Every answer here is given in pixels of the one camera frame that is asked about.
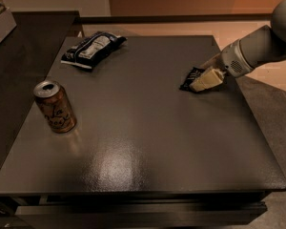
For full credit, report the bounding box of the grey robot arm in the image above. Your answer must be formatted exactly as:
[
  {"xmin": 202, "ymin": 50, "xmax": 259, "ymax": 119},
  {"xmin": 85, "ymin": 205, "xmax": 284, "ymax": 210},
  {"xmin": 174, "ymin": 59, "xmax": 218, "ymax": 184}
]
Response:
[{"xmin": 189, "ymin": 0, "xmax": 286, "ymax": 93}]

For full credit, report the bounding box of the dark table drawer front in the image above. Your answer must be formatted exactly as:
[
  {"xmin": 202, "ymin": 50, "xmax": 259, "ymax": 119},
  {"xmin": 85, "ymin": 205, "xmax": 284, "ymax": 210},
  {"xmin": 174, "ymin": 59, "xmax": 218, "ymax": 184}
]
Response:
[{"xmin": 16, "ymin": 202, "xmax": 267, "ymax": 229}]

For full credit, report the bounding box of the orange La Croix can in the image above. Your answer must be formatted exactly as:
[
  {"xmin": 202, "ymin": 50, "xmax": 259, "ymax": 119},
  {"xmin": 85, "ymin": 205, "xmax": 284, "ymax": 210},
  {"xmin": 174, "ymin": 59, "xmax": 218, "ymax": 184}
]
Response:
[{"xmin": 33, "ymin": 80, "xmax": 76, "ymax": 134}]

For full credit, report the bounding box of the dark blue chip bag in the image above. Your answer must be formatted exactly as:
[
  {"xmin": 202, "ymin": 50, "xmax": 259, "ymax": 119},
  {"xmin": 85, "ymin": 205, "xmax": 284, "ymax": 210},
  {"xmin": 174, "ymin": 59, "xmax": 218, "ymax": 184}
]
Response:
[{"xmin": 61, "ymin": 31, "xmax": 127, "ymax": 70}]

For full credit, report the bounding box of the black rxbar chocolate wrapper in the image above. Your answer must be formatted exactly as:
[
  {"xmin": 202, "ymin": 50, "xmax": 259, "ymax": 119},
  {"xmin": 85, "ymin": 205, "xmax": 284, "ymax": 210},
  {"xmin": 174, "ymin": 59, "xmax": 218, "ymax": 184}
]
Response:
[{"xmin": 179, "ymin": 67, "xmax": 204, "ymax": 92}]

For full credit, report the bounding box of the dark side counter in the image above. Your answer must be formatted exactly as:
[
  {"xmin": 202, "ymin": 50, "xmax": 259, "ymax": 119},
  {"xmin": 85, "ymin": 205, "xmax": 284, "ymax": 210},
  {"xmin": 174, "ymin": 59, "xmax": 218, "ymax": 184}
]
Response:
[{"xmin": 0, "ymin": 11, "xmax": 79, "ymax": 169}]

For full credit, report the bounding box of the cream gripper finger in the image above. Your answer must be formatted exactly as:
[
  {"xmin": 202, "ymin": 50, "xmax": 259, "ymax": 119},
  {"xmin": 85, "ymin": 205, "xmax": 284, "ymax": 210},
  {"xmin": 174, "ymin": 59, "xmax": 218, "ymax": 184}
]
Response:
[
  {"xmin": 190, "ymin": 67, "xmax": 225, "ymax": 93},
  {"xmin": 200, "ymin": 53, "xmax": 221, "ymax": 70}
]

